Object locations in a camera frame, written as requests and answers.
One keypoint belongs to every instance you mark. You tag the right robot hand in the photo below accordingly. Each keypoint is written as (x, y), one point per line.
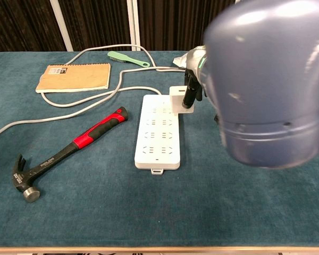
(195, 61)

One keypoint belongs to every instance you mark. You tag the brown spiral notebook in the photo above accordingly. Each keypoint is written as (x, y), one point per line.
(74, 77)

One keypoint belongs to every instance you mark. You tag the white snack bag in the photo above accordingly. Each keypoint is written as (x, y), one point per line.
(180, 62)

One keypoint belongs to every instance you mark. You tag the teal table mat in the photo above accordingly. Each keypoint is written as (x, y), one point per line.
(122, 207)

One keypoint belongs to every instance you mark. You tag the dark folding screen panel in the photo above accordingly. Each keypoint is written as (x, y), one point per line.
(175, 21)
(95, 21)
(16, 21)

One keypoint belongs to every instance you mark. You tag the white power strip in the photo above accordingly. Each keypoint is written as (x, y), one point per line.
(157, 138)

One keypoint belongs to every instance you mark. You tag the white plug adapter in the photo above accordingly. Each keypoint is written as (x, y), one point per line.
(176, 102)

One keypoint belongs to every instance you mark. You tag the black and red hammer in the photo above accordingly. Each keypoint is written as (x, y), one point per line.
(66, 150)

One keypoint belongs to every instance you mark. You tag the green plastic brush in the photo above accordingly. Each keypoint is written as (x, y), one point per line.
(122, 58)

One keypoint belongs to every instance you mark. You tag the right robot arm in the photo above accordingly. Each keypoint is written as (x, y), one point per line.
(263, 79)

